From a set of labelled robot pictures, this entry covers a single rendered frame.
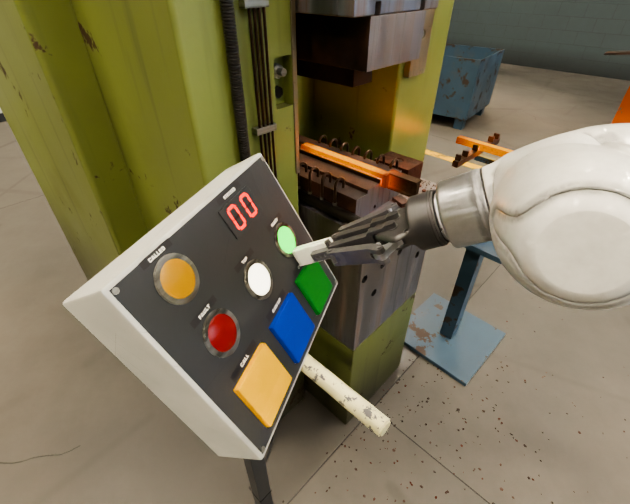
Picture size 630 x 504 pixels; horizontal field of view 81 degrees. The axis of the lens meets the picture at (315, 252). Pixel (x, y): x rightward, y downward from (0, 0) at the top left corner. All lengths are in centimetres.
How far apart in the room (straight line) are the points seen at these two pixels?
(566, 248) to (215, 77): 63
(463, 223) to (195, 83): 50
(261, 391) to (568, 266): 36
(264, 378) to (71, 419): 145
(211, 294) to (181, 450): 123
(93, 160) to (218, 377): 82
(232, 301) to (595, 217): 38
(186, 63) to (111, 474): 141
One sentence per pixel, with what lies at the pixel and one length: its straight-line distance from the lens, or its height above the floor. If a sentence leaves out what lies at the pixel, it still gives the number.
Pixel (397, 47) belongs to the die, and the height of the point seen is 130.
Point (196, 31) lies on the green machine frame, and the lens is 72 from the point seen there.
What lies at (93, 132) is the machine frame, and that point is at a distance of 114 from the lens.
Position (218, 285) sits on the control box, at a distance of 47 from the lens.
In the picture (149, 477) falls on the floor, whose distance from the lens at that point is 164.
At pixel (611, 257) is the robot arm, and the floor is 130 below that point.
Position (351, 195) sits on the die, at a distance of 94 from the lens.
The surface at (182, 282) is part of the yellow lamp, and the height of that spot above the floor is 116.
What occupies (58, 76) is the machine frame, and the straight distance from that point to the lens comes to 110.
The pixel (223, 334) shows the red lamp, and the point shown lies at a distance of 46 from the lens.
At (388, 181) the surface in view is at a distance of 99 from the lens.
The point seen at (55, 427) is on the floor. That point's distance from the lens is 190.
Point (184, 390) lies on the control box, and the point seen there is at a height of 107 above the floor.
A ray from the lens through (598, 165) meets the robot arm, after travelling 28.
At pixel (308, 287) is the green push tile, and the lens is 60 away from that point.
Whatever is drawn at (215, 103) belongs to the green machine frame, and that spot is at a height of 124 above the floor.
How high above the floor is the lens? 143
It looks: 38 degrees down
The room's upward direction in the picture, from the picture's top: straight up
